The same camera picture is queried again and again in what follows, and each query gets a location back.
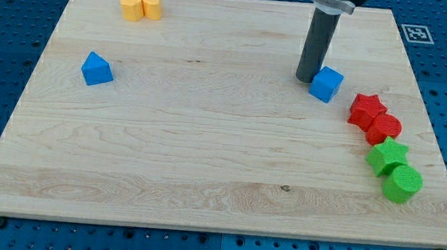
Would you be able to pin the blue triangular prism block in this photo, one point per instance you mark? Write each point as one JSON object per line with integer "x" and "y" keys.
{"x": 96, "y": 70}

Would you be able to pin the yellow heart block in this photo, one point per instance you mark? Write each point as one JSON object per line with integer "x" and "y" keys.
{"x": 152, "y": 9}

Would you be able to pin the black bolt left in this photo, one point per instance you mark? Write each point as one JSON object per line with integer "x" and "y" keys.
{"x": 3, "y": 222}

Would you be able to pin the red star block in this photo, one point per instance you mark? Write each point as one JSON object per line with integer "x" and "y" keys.
{"x": 364, "y": 110}

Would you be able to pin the light wooden board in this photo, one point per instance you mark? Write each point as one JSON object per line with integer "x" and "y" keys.
{"x": 205, "y": 127}

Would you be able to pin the blue cube block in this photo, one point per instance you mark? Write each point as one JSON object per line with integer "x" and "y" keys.
{"x": 325, "y": 84}

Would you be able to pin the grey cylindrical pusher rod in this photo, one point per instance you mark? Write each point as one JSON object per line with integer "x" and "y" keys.
{"x": 317, "y": 42}

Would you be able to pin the yellow hexagon block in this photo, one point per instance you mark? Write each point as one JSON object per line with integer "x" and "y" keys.
{"x": 132, "y": 9}

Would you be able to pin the red cylinder block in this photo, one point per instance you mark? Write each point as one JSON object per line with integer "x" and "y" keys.
{"x": 382, "y": 126}

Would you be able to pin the white fiducial marker tag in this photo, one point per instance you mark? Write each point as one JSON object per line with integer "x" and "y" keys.
{"x": 417, "y": 34}

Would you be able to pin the green cylinder block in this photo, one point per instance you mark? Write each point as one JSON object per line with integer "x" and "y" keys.
{"x": 402, "y": 183}

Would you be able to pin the green star block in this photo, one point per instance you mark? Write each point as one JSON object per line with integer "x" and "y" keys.
{"x": 385, "y": 156}

